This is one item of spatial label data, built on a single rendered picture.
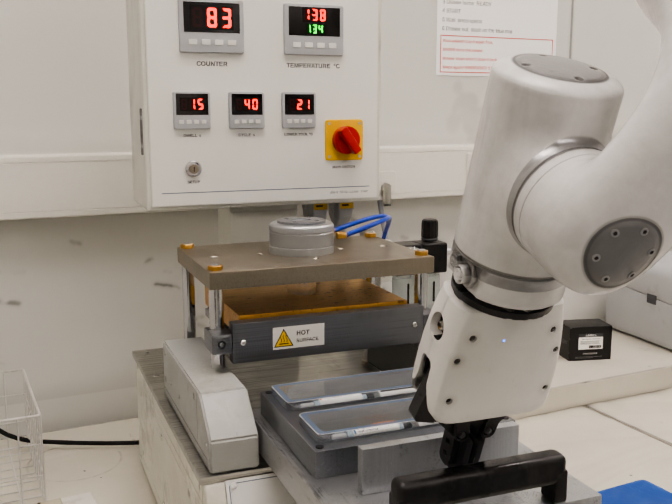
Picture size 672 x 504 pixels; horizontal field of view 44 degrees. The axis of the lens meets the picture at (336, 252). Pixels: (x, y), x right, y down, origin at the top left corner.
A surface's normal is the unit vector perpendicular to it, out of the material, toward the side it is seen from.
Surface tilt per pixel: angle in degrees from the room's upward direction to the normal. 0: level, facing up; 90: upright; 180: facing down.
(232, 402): 40
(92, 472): 0
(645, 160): 84
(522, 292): 109
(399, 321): 90
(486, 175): 90
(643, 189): 96
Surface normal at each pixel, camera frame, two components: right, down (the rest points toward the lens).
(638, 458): 0.00, -0.99
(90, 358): 0.44, 0.15
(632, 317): -0.94, 0.07
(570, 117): -0.02, 0.47
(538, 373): 0.41, 0.47
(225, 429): 0.24, -0.65
